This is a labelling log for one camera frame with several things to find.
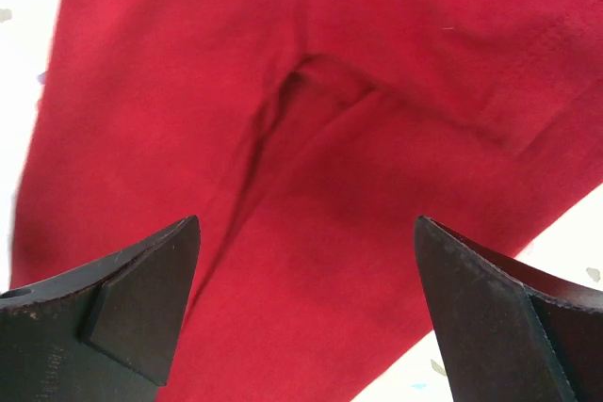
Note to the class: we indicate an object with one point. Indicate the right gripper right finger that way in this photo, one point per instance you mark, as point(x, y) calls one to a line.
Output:
point(507, 331)

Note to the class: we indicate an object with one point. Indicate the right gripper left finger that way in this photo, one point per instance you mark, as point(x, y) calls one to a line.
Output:
point(105, 331)

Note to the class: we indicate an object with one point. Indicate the dark red t shirt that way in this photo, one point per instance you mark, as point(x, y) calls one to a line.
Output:
point(307, 136)

